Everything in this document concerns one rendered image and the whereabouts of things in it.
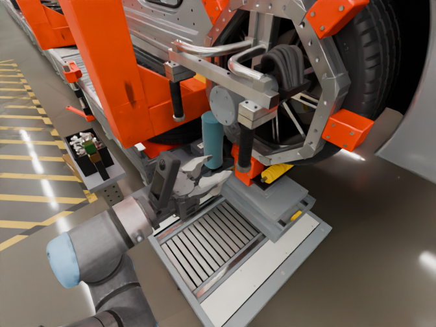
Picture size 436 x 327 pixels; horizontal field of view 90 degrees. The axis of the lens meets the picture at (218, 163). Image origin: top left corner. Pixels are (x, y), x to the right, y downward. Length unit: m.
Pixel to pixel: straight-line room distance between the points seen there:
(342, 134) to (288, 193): 0.70
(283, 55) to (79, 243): 0.55
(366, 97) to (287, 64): 0.25
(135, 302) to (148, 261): 0.83
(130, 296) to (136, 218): 0.16
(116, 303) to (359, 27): 0.79
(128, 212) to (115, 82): 0.65
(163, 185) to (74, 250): 0.18
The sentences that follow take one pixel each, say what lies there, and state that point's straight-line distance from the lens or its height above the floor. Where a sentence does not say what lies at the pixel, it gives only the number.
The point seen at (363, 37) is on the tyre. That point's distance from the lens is 0.69.
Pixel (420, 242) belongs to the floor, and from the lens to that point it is 1.77.
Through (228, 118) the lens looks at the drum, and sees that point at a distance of 0.70.
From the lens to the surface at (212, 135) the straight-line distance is 0.88.
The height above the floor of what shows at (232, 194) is 0.15.
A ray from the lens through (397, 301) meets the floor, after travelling 1.50.
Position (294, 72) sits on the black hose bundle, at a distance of 0.56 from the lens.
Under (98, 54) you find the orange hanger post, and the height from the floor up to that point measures 0.94.
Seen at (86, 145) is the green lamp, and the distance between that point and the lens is 1.00.
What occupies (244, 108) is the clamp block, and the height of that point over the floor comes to 0.95.
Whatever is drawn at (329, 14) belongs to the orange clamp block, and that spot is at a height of 1.10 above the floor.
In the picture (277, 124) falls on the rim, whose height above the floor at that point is 0.70.
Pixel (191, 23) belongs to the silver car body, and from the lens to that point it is 1.31.
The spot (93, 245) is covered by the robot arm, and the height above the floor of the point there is 0.84.
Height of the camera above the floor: 1.20
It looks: 44 degrees down
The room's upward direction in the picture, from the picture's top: straight up
